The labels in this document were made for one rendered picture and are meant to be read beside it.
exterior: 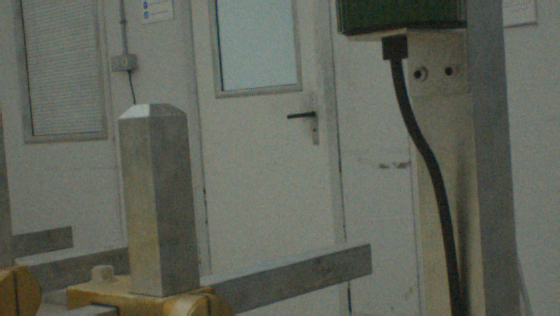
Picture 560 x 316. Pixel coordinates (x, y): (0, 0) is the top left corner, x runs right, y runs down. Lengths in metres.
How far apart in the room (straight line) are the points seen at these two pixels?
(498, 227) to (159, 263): 0.25
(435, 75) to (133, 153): 0.25
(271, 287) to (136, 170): 0.19
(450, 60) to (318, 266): 0.39
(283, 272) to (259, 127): 3.51
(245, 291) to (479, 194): 0.33
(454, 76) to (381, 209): 3.39
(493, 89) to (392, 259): 3.39
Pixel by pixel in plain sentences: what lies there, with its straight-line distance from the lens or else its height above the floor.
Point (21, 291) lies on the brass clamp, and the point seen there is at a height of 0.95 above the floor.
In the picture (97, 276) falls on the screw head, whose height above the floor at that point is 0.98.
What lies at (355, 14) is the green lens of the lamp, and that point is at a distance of 0.41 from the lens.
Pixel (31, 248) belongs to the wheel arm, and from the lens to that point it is 1.20.
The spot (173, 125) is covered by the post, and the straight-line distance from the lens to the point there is 0.63.
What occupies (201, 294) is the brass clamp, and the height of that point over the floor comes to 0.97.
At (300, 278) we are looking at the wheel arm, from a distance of 0.78.
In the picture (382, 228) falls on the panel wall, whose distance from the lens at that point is 3.84.
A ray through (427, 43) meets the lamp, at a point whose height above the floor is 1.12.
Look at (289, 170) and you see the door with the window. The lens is 4.15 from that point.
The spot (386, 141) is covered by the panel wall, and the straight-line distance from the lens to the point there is 3.78.
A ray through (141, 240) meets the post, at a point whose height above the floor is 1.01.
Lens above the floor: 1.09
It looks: 3 degrees down
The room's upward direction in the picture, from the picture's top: 4 degrees counter-clockwise
